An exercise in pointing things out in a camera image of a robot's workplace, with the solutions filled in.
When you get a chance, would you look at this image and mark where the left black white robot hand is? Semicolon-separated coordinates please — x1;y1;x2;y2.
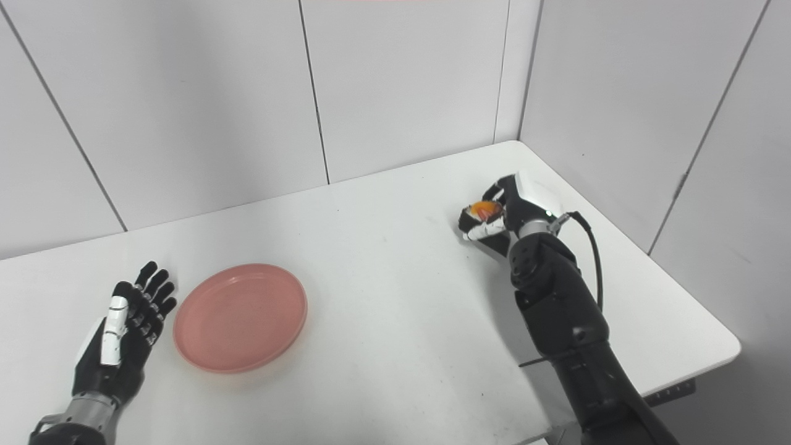
72;260;179;407

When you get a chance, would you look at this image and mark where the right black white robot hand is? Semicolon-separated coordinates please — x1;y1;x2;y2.
458;169;567;258

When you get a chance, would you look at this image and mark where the chocolate cake slice with fruit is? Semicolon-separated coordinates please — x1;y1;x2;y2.
467;200;505;224

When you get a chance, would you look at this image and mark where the pink round plate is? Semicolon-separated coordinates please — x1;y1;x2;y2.
172;263;309;375

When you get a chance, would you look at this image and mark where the black table control panel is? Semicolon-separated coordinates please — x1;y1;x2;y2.
643;378;698;408

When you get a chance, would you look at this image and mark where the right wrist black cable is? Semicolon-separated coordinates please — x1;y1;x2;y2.
550;211;605;311

